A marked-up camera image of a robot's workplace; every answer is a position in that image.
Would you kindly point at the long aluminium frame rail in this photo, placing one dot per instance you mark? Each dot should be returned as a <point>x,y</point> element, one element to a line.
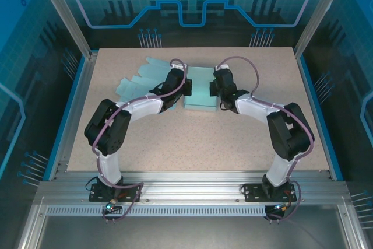
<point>189,187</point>

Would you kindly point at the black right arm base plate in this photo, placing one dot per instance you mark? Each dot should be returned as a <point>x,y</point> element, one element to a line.
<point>253,195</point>

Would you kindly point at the blue-edged table side rail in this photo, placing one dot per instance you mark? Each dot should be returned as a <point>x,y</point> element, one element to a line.
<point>309,85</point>
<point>83,85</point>

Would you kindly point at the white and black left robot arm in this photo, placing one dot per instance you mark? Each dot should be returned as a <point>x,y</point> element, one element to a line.
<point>142,109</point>

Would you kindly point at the green-lit power connector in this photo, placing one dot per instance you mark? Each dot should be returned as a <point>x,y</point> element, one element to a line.
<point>281,207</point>
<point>111,206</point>

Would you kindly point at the aluminium frame bar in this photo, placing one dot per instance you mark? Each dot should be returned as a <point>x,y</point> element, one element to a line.
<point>351,228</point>
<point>32,228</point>

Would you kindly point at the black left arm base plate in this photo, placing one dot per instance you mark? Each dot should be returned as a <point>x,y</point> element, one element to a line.
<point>100,198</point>

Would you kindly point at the aluminium corner post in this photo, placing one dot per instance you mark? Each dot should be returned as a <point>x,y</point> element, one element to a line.
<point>64,13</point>
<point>320,13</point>

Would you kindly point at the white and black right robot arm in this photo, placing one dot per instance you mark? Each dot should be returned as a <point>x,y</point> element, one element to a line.
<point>256,109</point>

